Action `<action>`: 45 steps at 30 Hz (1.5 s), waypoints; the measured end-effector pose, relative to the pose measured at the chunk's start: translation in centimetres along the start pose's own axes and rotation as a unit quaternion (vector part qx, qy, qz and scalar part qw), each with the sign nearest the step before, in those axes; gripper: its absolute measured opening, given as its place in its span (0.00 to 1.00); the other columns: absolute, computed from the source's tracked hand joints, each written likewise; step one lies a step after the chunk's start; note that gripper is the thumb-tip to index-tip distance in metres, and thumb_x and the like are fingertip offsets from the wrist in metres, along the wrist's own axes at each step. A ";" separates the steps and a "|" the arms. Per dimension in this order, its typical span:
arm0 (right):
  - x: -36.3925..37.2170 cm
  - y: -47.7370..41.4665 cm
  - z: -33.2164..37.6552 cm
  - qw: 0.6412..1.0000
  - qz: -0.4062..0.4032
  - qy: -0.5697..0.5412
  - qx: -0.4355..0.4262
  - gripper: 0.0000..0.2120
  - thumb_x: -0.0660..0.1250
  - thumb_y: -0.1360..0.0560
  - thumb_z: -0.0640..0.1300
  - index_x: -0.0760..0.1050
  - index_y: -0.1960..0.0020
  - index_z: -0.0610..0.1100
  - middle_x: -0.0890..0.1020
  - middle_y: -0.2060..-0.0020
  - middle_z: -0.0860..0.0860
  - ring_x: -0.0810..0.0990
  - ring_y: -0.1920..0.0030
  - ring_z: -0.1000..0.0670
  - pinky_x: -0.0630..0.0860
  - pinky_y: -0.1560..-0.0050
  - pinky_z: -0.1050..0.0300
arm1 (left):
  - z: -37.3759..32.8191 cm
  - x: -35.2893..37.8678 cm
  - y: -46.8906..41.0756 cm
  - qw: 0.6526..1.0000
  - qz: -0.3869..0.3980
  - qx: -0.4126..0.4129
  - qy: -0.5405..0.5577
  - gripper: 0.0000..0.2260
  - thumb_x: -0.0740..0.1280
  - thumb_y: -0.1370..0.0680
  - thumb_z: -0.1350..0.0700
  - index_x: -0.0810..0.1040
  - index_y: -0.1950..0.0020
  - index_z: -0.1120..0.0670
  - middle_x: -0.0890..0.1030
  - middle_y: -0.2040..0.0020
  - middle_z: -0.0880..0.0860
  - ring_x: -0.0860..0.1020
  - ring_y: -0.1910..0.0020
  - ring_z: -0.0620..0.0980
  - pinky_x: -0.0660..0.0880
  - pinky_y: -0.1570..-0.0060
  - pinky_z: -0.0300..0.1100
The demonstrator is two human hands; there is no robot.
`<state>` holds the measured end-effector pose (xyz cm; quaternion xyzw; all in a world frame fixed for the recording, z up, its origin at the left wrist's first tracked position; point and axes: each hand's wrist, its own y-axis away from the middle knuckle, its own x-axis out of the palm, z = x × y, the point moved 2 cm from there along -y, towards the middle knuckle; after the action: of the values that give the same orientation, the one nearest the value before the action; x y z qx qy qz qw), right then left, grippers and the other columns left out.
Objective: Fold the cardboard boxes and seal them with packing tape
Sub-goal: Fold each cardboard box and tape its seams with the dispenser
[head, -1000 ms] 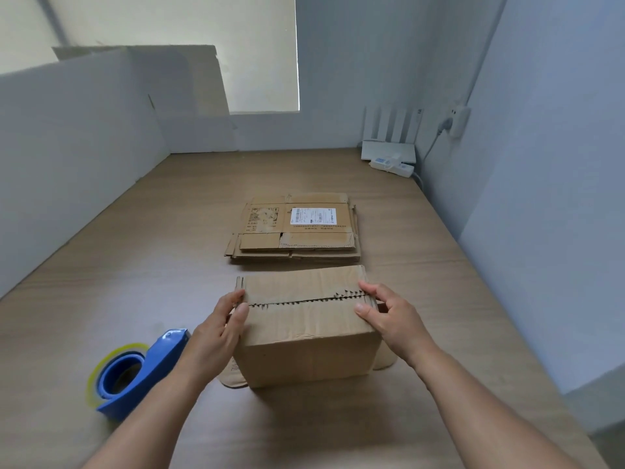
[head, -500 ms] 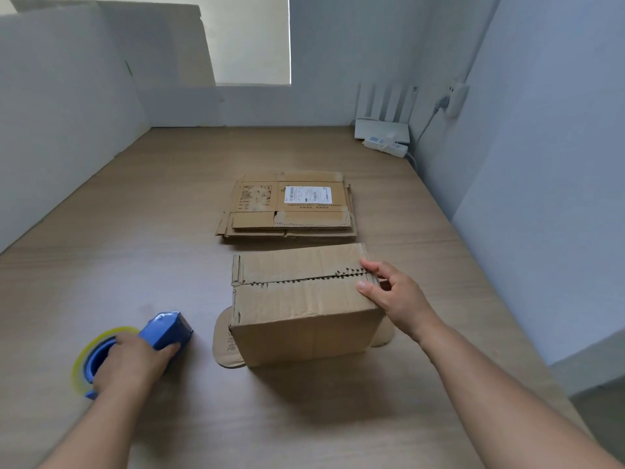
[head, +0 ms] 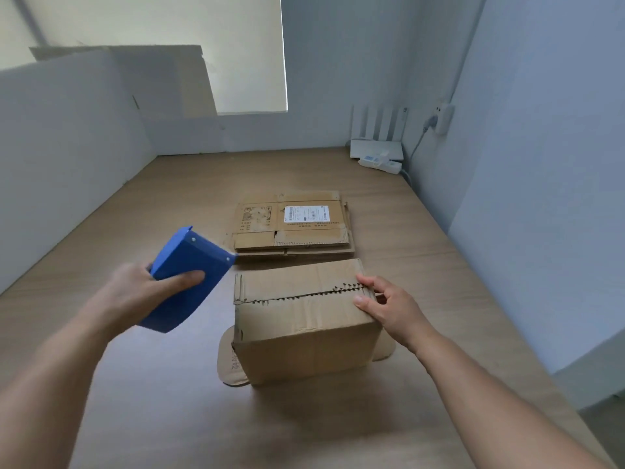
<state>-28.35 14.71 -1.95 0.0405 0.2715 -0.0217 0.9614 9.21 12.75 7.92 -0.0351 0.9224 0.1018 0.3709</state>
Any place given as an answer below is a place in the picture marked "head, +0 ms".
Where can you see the person's left hand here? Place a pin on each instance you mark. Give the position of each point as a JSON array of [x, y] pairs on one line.
[[127, 300]]

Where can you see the person's right hand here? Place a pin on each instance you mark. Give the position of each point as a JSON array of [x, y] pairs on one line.
[[400, 312]]

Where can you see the blue tape dispenser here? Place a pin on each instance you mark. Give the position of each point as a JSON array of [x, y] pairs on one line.
[[190, 268]]

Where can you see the tuck-flap cardboard box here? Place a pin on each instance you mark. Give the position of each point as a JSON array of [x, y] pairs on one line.
[[302, 337]]

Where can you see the stack of cardboard boxes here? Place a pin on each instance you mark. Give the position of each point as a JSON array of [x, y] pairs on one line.
[[293, 253]]

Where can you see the picture-printed cardboard box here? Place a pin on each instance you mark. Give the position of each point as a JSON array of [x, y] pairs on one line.
[[259, 219]]

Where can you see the person's left forearm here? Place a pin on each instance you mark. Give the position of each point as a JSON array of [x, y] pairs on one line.
[[44, 400]]

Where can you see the person's right forearm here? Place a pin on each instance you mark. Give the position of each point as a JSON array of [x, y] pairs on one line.
[[498, 415]]

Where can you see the white power strip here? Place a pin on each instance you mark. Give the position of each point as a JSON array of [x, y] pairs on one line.
[[390, 167]]

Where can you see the white foam partition board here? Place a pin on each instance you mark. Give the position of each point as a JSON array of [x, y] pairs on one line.
[[63, 166]]

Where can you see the white router with antennas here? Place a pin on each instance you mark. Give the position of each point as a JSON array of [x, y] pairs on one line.
[[376, 148]]

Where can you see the bright window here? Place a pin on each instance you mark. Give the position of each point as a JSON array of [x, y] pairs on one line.
[[234, 43]]

